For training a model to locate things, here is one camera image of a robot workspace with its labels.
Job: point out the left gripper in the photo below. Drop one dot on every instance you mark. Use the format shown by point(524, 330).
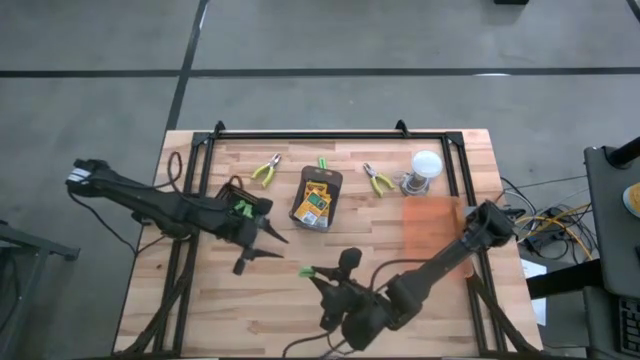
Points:
point(245, 230)

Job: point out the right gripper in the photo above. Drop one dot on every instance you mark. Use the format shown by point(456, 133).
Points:
point(360, 310)

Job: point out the yellow green Crayola crayon box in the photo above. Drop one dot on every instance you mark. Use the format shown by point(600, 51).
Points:
point(312, 206)
point(316, 187)

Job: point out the grey plastic bin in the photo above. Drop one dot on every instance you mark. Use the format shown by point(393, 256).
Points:
point(332, 180)

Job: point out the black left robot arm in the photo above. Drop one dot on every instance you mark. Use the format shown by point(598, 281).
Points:
point(150, 205)

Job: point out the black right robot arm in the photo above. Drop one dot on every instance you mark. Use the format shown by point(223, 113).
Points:
point(440, 265)

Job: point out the black mesh basket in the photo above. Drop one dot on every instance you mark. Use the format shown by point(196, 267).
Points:
point(227, 192)

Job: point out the orange translucent bin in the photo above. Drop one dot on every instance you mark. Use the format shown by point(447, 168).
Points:
point(430, 225)

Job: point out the white paper sheet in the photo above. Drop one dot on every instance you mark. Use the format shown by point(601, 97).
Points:
point(537, 305)

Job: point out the grey floor power box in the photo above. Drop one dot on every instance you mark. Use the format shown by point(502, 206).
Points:
point(542, 242)

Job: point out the black floor beam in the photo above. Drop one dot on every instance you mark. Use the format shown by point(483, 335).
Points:
point(565, 280)

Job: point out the grey metal furniture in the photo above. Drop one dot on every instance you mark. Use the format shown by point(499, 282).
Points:
point(25, 245)

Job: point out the grey equipment cart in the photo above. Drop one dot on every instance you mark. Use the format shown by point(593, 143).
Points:
point(612, 240)

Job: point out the black keyboard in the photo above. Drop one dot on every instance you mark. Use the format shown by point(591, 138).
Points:
point(630, 325)

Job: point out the yellow round object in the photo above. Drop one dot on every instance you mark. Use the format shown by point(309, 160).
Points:
point(633, 200)

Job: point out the black pole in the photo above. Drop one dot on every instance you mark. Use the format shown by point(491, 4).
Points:
point(622, 152)

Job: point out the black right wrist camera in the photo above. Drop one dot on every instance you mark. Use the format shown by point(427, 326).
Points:
point(350, 257)

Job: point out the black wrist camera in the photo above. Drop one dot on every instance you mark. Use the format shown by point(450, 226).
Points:
point(264, 205)
point(350, 257)

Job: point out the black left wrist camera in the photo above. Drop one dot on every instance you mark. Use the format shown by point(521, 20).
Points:
point(264, 205)

